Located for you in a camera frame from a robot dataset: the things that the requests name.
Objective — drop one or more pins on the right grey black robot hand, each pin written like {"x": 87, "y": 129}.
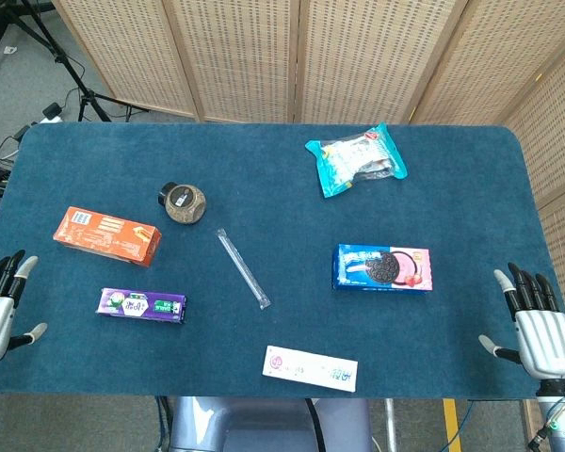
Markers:
{"x": 546, "y": 339}

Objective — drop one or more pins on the orange snack box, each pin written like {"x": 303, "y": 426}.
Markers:
{"x": 106, "y": 236}

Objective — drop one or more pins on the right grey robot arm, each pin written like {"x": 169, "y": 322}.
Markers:
{"x": 562, "y": 419}

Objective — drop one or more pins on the purple toothpaste box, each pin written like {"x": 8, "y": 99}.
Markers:
{"x": 141, "y": 306}

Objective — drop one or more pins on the blue pink Oreo box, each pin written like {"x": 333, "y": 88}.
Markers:
{"x": 381, "y": 268}

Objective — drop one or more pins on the white pink toothpaste box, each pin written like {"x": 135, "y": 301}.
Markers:
{"x": 311, "y": 368}

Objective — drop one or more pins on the metal table leg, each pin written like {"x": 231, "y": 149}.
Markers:
{"x": 392, "y": 424}

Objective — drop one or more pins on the round glass jar black lid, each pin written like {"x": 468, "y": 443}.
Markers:
{"x": 184, "y": 203}

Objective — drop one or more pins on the black tripod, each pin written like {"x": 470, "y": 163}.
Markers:
{"x": 82, "y": 94}

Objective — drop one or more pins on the clear wrapped straw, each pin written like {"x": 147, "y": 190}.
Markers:
{"x": 243, "y": 268}

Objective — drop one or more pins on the teal snack bag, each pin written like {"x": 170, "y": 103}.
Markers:
{"x": 355, "y": 160}

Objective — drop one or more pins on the grey robot torso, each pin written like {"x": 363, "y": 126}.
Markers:
{"x": 263, "y": 424}

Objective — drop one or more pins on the blue table cloth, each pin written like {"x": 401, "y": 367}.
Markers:
{"x": 273, "y": 188}

